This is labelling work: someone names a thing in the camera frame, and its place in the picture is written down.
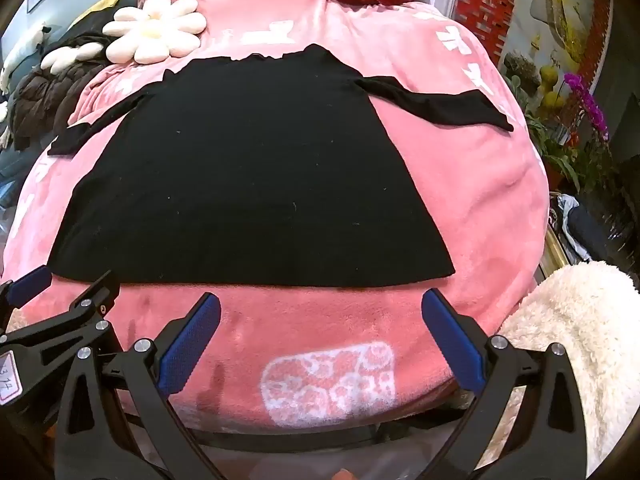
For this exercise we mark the white fluffy blanket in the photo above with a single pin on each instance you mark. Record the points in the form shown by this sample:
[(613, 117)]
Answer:
[(575, 320)]

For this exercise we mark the black shirt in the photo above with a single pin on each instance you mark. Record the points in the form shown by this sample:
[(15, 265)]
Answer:
[(260, 185)]

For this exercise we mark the small white flower cushion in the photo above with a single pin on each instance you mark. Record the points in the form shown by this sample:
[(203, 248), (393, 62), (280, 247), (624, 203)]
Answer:
[(70, 57)]

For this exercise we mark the pink printed blanket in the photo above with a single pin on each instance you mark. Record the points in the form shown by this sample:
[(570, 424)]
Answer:
[(450, 200)]

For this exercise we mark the green potted plant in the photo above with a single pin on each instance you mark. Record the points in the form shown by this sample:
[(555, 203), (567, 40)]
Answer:
[(550, 150)]

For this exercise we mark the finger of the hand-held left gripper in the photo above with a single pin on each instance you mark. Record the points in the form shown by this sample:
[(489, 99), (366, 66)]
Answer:
[(30, 282), (92, 305)]

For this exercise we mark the yellow cloth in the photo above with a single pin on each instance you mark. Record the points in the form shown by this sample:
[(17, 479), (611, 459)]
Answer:
[(107, 2)]

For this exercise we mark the blue grey cloth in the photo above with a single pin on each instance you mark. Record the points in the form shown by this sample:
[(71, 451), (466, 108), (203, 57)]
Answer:
[(570, 215)]

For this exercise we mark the white plush toy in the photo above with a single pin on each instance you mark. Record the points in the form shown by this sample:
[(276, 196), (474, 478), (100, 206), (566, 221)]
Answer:
[(20, 55)]

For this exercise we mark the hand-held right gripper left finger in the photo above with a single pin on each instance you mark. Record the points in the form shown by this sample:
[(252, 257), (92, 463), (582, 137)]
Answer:
[(192, 345)]

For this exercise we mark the wall poster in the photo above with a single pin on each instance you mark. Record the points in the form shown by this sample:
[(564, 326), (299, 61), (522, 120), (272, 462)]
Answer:
[(550, 20)]

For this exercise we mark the large white flower cushion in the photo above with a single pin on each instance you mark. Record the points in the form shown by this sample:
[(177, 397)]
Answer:
[(160, 35)]

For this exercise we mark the dark brown puffer jacket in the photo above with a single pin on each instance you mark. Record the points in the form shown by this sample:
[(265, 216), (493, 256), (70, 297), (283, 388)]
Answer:
[(45, 95)]

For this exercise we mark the purple orchid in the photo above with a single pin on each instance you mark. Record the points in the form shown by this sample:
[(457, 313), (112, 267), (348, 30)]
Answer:
[(585, 100)]

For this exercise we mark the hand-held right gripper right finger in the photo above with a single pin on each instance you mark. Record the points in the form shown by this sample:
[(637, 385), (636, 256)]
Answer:
[(452, 345)]

